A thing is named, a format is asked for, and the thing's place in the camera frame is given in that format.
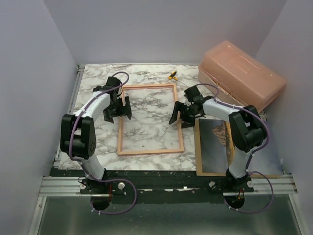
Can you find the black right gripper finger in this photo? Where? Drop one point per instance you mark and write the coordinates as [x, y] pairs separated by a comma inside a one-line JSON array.
[[176, 110], [188, 123]]

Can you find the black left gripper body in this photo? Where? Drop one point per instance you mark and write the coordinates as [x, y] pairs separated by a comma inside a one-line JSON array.
[[117, 108]]

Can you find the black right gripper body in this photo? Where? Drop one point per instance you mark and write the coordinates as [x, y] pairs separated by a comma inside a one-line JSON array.
[[187, 111]]

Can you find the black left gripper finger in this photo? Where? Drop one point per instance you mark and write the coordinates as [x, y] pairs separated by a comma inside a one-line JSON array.
[[108, 115], [127, 108]]

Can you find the landscape photo print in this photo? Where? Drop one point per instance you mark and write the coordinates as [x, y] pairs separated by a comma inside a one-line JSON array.
[[215, 147]]

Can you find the pink wooden picture frame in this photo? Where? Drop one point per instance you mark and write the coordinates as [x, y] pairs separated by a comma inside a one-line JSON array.
[[150, 120]]

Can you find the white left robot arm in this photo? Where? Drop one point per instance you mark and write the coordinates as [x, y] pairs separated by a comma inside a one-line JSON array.
[[78, 137]]

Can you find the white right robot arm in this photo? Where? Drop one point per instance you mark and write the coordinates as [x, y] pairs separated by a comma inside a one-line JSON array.
[[249, 133]]

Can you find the pink translucent plastic box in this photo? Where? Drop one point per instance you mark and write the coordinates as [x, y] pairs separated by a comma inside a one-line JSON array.
[[241, 79]]

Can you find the yellow black T-handle hex key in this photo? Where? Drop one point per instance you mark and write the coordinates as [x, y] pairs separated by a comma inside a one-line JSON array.
[[180, 80]]

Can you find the brown frame backing board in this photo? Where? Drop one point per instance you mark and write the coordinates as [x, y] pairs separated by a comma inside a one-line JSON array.
[[199, 151]]

